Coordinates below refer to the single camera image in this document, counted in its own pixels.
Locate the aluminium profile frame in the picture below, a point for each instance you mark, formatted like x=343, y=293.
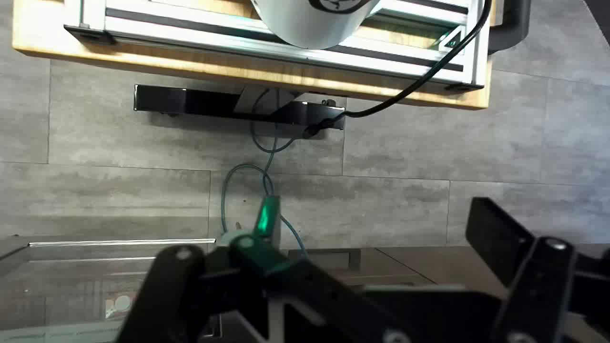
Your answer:
x=191, y=30

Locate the light wooden base board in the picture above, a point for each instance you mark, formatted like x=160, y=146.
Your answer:
x=191, y=68

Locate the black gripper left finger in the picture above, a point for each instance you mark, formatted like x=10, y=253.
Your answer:
x=164, y=298

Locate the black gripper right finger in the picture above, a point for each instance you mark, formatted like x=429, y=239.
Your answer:
x=534, y=287

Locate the black power strip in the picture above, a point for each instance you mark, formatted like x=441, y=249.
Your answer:
x=202, y=102

